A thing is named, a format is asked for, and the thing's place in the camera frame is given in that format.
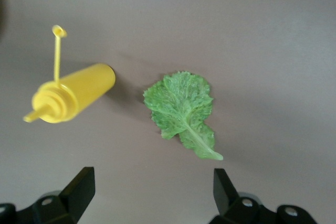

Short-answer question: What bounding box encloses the green lettuce leaf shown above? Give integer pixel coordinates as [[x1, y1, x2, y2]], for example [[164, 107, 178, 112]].
[[143, 70, 224, 161]]

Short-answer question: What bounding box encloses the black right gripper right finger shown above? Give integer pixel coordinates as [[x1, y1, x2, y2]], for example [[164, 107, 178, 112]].
[[209, 168, 320, 224]]

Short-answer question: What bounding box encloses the yellow squeeze bottle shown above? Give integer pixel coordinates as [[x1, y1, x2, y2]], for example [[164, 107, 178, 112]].
[[23, 24, 117, 124]]

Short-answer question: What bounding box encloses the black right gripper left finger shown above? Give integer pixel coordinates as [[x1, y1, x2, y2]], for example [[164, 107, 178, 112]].
[[0, 166, 96, 224]]

